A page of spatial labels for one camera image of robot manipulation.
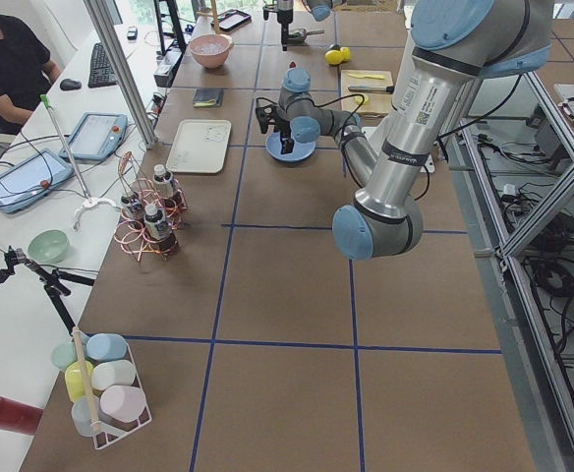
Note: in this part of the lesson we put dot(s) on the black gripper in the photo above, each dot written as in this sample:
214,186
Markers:
284,125
283,19

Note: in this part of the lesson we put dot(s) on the blue round plate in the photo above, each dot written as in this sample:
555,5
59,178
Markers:
300,151

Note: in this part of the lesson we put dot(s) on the metal scoop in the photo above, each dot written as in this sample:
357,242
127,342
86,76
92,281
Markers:
299,36

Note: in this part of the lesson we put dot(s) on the black tray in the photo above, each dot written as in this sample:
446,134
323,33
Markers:
233,19

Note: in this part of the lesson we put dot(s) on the yellow lemon front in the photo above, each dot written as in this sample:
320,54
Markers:
334,57

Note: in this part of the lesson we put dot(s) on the yellow lemon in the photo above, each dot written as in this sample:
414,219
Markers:
345,53
334,57

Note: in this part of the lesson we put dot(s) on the yellow lemon back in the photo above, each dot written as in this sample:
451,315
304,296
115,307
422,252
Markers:
345,53

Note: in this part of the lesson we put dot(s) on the pink bowl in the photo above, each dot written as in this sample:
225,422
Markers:
211,50

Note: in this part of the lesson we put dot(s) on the lemon half slice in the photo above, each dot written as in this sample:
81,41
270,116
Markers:
362,99

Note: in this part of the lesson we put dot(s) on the cream bear tray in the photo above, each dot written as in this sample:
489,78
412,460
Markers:
199,146

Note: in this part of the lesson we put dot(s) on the grey yellow folded cloth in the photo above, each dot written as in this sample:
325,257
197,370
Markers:
208,97

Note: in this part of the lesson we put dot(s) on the wooden cutting board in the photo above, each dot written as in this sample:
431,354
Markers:
379,105

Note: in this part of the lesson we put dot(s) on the yellow plastic knife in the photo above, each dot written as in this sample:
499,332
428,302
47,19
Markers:
379,77

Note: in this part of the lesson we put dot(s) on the drink bottle back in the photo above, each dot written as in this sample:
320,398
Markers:
164,185

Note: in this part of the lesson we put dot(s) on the drink bottle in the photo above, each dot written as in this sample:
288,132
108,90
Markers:
158,228
164,185
133,209

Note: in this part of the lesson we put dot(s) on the black phone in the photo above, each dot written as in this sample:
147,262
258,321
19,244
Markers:
132,33

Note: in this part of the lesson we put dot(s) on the drink bottle front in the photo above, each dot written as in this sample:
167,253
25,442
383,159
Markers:
158,228

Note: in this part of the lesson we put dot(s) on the drink bottle left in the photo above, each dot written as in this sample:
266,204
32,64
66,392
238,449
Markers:
133,209

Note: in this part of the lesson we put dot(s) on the black keyboard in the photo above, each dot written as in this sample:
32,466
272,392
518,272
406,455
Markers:
101,73

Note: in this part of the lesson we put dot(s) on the far blue teach pendant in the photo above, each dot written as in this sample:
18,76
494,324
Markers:
97,135

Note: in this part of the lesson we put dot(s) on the blue teach pendant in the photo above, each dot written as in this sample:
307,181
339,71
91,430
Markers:
30,180
97,135

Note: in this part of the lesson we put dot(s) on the white stand with pole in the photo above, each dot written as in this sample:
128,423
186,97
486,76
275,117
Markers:
90,202

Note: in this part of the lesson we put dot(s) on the black computer mouse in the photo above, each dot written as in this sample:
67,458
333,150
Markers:
69,85

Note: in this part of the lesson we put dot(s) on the green bowl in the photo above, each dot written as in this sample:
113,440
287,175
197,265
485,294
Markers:
50,246

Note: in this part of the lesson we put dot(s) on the person in black shirt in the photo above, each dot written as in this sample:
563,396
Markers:
26,73

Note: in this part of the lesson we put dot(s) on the near blue teach pendant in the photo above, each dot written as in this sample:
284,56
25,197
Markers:
30,180

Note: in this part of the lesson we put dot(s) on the white cup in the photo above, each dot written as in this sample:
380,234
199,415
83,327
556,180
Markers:
118,372

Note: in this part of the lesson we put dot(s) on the pink cup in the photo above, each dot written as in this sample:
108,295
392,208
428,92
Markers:
123,403

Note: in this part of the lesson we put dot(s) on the green cup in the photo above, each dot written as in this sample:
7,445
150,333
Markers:
64,355

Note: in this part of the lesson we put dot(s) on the yellow cup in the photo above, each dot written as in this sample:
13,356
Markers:
74,382

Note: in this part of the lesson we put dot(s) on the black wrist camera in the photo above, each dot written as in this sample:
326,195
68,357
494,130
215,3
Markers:
265,111

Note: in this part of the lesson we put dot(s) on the steel black-tipped knife handle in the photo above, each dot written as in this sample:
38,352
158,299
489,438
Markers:
372,89

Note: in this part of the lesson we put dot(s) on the copper wire bottle rack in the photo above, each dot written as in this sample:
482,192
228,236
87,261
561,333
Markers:
136,242

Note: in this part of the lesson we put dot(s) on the aluminium frame post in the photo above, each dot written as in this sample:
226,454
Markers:
105,29

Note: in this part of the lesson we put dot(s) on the white wire cup basket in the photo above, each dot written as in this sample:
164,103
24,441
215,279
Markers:
113,430

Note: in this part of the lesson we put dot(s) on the wooden basket handle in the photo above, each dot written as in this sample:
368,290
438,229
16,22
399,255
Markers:
95,423

